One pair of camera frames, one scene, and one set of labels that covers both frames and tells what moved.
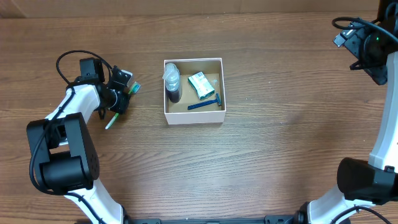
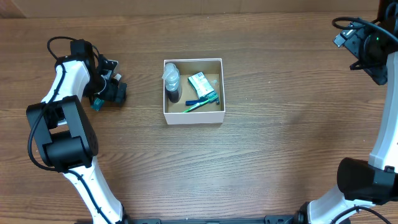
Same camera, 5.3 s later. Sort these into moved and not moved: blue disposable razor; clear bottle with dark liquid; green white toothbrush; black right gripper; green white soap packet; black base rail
Moved: green white toothbrush; blue disposable razor
Not moved: black right gripper; green white soap packet; black base rail; clear bottle with dark liquid
